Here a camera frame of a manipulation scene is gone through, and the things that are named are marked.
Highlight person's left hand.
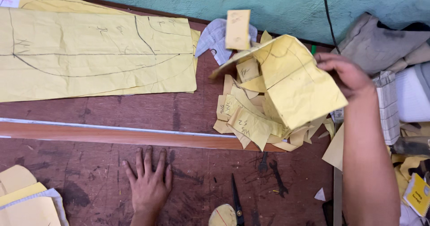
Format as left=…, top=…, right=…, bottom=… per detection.
left=122, top=146, right=173, bottom=214

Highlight person's right hand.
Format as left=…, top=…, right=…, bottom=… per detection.
left=314, top=53, right=376, bottom=101

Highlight large yellow pattern paper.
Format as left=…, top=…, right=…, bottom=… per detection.
left=209, top=34, right=348, bottom=131

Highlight grey cloth heap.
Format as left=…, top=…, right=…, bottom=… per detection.
left=331, top=13, right=430, bottom=76

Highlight tan paper piece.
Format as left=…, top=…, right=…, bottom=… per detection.
left=321, top=123, right=345, bottom=172

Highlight white foam block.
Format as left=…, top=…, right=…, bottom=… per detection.
left=395, top=62, right=430, bottom=123

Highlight small rectangular yellow paper piece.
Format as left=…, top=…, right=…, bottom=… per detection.
left=225, top=9, right=251, bottom=51

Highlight pile of yellow paper cutouts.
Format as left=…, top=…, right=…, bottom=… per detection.
left=213, top=30, right=336, bottom=152

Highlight crumpled newspaper piece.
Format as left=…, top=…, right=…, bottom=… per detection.
left=194, top=18, right=258, bottom=66

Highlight dark metal tool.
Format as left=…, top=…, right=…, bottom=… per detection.
left=391, top=136, right=430, bottom=157

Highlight small dark wrench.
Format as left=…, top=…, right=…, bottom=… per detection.
left=258, top=151, right=269, bottom=173

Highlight long dark wrench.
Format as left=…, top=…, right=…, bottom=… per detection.
left=269, top=160, right=289, bottom=198

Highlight crumpled yellow paper scraps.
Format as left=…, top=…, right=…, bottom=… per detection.
left=391, top=154, right=429, bottom=200

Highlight metal ruler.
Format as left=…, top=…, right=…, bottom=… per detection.
left=333, top=167, right=343, bottom=226

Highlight black flat object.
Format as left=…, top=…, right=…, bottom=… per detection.
left=322, top=199, right=334, bottom=226

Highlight yellow booklet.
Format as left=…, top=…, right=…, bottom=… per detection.
left=402, top=173, right=430, bottom=217

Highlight black scissors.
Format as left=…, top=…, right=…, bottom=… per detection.
left=231, top=173, right=245, bottom=226

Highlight round yellow paper cutout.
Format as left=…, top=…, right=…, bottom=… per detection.
left=208, top=204, right=238, bottom=226

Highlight long wooden straightedge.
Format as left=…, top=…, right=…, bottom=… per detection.
left=0, top=117, right=288, bottom=153

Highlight large flat yellow pattern sheet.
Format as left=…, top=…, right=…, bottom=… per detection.
left=0, top=7, right=198, bottom=103

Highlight yellow pattern sheet underneath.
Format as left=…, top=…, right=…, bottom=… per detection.
left=18, top=0, right=201, bottom=94

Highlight stack of yellow paper patterns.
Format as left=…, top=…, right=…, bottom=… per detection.
left=0, top=164, right=70, bottom=226

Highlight black cable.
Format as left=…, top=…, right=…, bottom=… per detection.
left=323, top=0, right=341, bottom=55

